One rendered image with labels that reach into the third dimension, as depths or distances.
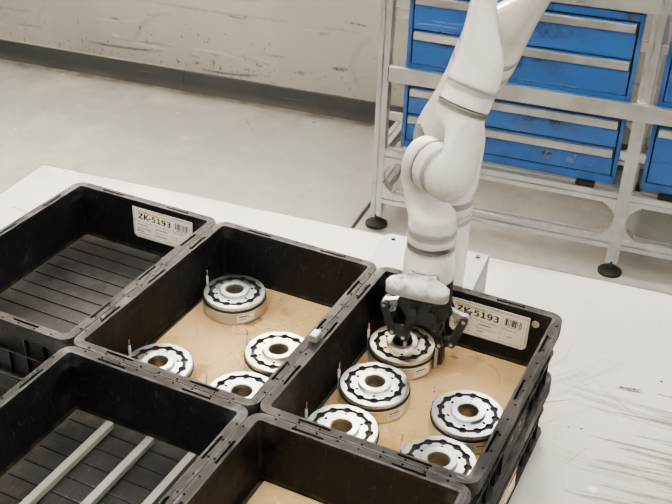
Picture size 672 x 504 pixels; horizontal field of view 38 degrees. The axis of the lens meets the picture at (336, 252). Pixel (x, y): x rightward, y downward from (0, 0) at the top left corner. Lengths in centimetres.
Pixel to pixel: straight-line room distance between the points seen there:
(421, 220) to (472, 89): 20
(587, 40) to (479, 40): 186
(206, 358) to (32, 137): 289
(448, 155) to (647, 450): 62
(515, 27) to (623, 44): 177
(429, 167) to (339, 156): 275
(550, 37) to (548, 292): 133
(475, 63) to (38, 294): 84
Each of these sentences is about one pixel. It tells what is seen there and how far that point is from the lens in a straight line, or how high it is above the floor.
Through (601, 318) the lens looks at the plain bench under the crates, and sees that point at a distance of 193.
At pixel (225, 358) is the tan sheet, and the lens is 153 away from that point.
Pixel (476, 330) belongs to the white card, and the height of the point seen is 87.
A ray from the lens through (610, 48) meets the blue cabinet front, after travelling 314.
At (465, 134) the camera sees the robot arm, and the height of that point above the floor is 123.
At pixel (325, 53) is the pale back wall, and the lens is 435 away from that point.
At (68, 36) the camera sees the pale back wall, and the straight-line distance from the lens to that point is 497.
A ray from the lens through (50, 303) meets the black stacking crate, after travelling 170.
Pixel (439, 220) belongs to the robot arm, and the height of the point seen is 110.
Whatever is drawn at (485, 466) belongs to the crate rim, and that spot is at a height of 93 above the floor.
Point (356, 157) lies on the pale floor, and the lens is 405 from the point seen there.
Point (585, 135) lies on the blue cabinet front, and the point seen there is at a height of 47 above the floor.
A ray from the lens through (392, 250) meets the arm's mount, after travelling 185.
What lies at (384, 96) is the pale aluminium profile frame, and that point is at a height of 50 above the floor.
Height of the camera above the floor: 176
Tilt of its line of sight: 31 degrees down
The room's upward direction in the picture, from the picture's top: 2 degrees clockwise
